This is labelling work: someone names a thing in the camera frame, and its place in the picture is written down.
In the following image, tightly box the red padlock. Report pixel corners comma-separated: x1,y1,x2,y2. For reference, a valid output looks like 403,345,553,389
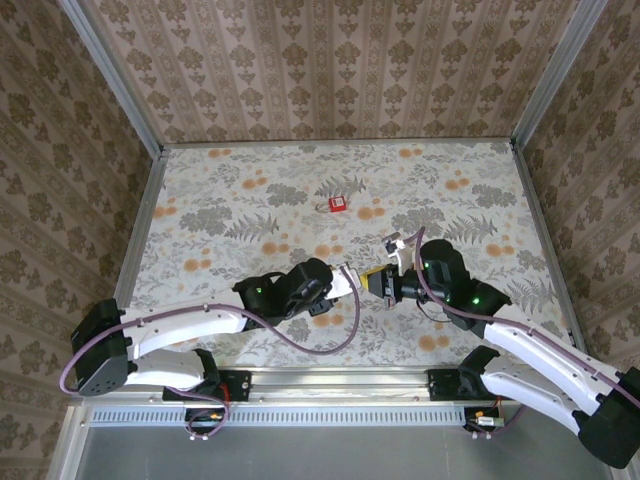
314,196,348,215

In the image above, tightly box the grey metal panel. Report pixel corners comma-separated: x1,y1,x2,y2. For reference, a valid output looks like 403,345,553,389
47,404,631,480

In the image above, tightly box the thin black cable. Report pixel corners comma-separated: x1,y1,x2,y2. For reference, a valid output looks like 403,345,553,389
419,294,452,327

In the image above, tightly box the aluminium mounting rail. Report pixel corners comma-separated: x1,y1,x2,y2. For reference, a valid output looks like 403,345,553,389
74,367,501,404

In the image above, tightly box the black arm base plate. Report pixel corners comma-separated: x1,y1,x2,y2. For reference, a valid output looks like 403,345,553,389
162,368,251,404
427,368,521,401

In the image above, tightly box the slotted grey cable duct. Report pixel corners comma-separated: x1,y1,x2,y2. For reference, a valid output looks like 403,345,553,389
89,404,469,427

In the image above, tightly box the aluminium table edge rail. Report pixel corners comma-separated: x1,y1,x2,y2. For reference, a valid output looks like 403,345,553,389
112,149,169,311
162,138,516,151
509,142,589,351

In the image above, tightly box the black cable connector block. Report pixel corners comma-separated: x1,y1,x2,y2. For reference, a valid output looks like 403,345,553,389
462,405,507,434
183,407,227,435

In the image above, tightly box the aluminium frame post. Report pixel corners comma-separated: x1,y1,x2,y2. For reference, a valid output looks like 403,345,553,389
510,0,611,151
57,0,166,159

